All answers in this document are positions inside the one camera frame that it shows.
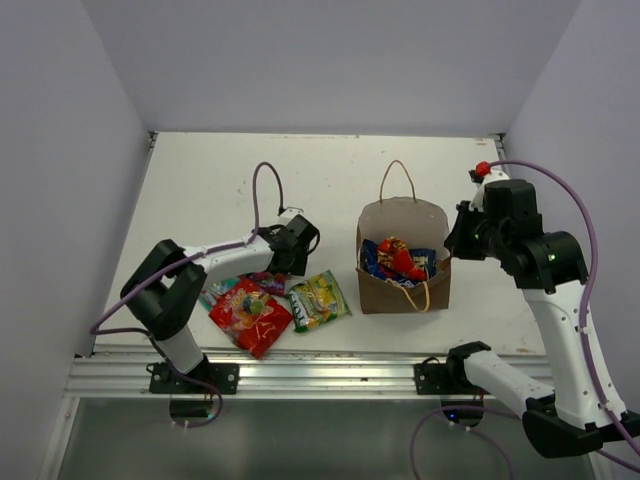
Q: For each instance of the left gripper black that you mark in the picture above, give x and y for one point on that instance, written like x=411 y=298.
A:
x=297 y=267

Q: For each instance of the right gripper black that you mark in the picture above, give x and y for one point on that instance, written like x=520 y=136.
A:
x=457 y=242

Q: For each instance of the purple Fox's berries candy bag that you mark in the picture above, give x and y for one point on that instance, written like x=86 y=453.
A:
x=272 y=283

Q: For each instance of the blue Kettle chips bag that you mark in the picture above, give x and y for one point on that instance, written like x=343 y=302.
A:
x=425 y=259

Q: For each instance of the yellow green Fox's candy bag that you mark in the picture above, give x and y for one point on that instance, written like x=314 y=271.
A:
x=316 y=301

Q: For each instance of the brown paper bag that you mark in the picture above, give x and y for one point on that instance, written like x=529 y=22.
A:
x=420 y=224

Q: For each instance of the red snack sticks bag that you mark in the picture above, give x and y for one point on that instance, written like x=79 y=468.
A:
x=394 y=256

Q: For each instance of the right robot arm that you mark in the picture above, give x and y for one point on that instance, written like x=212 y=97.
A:
x=581 y=411

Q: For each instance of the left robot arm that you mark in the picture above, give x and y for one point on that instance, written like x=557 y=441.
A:
x=163 y=291

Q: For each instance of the red fruit candy bag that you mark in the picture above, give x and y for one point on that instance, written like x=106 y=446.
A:
x=252 y=318

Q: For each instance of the teal red candy bag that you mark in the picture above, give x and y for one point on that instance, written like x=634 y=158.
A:
x=210 y=295

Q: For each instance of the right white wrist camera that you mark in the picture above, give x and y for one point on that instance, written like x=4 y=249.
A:
x=482 y=175

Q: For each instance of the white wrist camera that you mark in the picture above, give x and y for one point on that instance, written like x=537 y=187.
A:
x=289 y=214
x=482 y=175

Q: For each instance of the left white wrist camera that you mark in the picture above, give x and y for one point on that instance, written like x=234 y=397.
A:
x=289 y=214

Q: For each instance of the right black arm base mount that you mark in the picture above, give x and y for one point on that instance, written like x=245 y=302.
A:
x=433 y=377

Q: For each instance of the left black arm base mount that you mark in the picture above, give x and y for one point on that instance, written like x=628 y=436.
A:
x=223 y=376

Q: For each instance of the aluminium rail frame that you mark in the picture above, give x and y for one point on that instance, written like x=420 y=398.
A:
x=197 y=192

